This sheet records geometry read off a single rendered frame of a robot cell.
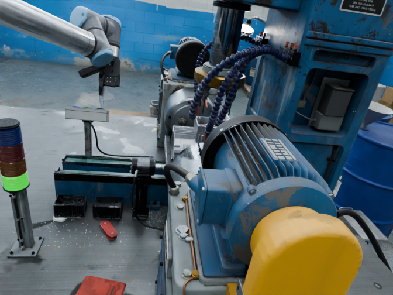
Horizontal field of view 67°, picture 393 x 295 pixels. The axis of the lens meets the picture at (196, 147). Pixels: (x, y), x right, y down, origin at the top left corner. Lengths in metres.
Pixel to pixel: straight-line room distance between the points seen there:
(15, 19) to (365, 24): 0.98
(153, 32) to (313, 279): 6.27
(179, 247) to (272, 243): 0.23
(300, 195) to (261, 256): 0.10
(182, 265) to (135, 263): 0.49
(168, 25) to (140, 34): 0.59
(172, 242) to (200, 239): 0.05
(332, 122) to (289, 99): 0.19
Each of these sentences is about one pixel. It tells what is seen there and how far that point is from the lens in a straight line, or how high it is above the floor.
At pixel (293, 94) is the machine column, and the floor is 1.33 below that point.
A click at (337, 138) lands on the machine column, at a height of 1.20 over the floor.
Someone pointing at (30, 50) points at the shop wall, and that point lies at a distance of 6.99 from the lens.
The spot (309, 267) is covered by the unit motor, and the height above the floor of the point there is 1.30.
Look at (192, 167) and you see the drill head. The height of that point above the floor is 1.14.
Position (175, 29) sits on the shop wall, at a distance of 6.52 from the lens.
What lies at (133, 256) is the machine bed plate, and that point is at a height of 0.80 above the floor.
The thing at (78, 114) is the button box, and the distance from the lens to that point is 1.34.
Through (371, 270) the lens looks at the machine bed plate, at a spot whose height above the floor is 0.80.
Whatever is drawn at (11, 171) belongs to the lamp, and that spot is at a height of 1.09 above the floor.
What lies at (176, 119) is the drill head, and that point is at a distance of 1.32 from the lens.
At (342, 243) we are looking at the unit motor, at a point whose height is 1.33.
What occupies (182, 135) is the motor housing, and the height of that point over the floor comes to 1.10.
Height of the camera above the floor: 1.55
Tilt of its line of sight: 26 degrees down
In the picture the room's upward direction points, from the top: 9 degrees clockwise
